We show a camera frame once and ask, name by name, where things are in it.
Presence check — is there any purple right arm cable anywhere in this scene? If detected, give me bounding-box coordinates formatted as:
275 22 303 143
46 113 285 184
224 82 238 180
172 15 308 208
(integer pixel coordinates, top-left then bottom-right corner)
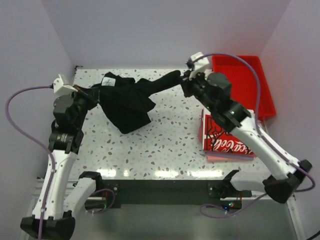
198 52 317 221

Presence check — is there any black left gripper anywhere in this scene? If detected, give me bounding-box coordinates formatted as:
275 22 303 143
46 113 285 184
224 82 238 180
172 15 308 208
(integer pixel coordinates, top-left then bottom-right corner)
67 84 100 128

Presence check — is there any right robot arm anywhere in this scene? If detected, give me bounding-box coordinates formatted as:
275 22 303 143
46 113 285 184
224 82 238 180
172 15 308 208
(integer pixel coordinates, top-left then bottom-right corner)
180 70 313 204

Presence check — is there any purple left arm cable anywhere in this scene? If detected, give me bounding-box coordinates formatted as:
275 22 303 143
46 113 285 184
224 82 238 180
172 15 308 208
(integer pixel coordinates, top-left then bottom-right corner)
5 85 117 240

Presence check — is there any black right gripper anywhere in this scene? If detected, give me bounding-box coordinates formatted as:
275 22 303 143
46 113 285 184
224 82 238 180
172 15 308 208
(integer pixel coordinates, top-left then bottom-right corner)
178 67 217 113

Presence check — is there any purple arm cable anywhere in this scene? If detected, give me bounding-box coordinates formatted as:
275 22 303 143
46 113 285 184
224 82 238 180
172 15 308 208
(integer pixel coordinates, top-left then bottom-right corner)
5 85 117 240
198 52 317 221

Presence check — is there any folded red coca-cola t-shirt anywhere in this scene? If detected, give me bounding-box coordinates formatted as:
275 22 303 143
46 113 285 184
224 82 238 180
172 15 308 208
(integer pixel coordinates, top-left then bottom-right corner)
198 108 256 160

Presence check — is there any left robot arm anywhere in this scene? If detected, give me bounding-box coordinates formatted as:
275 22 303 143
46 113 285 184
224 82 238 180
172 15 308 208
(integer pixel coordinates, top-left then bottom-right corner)
20 91 104 240

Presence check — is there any black t-shirt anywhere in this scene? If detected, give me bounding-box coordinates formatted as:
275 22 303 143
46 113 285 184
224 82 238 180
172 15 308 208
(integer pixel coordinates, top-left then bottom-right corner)
87 70 181 134

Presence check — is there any red plastic bin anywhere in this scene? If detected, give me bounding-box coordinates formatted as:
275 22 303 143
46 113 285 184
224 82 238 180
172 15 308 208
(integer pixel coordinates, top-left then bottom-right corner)
212 55 276 120

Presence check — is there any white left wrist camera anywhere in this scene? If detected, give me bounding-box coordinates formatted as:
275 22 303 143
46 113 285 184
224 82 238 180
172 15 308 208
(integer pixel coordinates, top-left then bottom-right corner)
53 74 78 96

